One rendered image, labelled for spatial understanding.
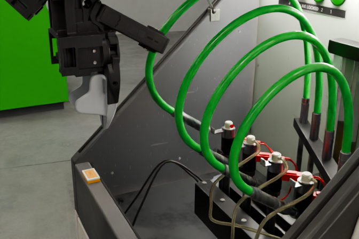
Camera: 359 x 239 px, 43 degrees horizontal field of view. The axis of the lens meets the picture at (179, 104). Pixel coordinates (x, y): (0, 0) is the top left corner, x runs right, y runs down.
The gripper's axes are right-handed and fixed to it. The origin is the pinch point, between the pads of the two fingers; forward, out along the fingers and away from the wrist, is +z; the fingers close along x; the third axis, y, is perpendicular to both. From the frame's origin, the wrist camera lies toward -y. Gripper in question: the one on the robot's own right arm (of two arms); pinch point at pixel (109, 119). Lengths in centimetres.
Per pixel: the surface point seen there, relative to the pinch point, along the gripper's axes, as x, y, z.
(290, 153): -24, -57, 29
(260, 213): -0.6, -30.3, 25.8
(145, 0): -617, -256, 74
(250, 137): -3.3, -28.5, 10.1
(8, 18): -329, -21, 39
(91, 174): -33.2, -5.0, 27.5
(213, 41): -3.3, -19.8, -9.4
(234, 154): 12.8, -14.4, 3.2
